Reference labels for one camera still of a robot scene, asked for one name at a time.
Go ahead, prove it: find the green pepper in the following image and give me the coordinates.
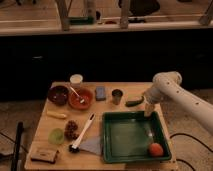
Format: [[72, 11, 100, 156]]
[[125, 96, 144, 107]]

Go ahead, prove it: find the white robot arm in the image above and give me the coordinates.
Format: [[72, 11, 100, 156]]
[[144, 71, 213, 135]]

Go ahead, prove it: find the green plastic tray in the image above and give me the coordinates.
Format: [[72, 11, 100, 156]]
[[101, 111, 172, 163]]

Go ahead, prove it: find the metal cup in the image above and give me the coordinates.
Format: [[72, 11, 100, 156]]
[[112, 89, 123, 105]]

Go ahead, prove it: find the orange fruit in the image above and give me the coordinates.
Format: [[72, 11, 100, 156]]
[[148, 143, 164, 157]]

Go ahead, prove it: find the blue sponge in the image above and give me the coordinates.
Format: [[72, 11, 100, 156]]
[[95, 86, 106, 101]]

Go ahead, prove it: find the grey cloth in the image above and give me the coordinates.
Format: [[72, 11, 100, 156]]
[[79, 136, 102, 155]]

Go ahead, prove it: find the white spoon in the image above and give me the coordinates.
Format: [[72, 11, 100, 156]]
[[70, 86, 85, 104]]

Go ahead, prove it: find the orange bowl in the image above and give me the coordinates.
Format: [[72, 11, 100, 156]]
[[68, 88, 93, 110]]

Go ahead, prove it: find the white cup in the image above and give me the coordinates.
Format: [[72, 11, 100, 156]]
[[70, 74, 83, 88]]

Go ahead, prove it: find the brown grape bunch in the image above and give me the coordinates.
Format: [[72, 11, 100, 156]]
[[64, 120, 79, 140]]

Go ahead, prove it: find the dark brown bowl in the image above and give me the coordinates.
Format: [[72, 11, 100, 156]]
[[47, 85, 69, 106]]

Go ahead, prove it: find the green round lid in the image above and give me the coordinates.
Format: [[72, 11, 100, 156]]
[[48, 128, 64, 145]]

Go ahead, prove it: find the brown wooden block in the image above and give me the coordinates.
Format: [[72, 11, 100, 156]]
[[30, 147, 59, 164]]

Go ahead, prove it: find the black stand pole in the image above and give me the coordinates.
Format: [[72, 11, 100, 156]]
[[11, 122, 24, 171]]

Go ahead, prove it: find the black cable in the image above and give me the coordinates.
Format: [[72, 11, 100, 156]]
[[169, 132, 213, 171]]

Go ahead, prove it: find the white handled brush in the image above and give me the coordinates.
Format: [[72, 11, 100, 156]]
[[69, 114, 95, 153]]

